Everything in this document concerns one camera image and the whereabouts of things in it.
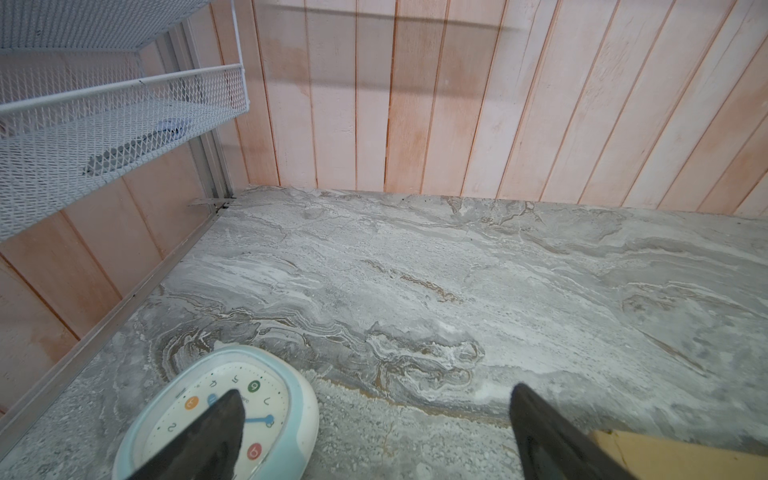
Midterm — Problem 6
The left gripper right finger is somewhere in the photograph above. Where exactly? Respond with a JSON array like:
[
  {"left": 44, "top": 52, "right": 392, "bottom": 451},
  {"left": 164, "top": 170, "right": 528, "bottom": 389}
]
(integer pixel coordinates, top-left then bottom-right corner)
[{"left": 509, "top": 383, "right": 633, "bottom": 480}]

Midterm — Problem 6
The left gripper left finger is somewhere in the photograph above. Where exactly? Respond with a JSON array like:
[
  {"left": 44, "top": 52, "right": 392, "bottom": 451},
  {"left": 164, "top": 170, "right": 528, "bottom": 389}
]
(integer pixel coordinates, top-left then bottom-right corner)
[{"left": 129, "top": 389, "right": 245, "bottom": 479}]

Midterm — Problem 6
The brown cardboard box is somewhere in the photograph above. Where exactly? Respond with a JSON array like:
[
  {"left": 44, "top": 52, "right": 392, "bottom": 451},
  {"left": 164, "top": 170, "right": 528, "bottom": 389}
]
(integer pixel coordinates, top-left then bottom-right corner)
[{"left": 589, "top": 430, "right": 767, "bottom": 480}]

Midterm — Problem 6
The white wire mesh shelf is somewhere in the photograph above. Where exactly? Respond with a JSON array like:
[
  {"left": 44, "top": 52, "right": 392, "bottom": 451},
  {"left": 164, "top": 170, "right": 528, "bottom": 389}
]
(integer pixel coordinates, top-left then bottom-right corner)
[{"left": 1, "top": 1, "right": 250, "bottom": 239}]

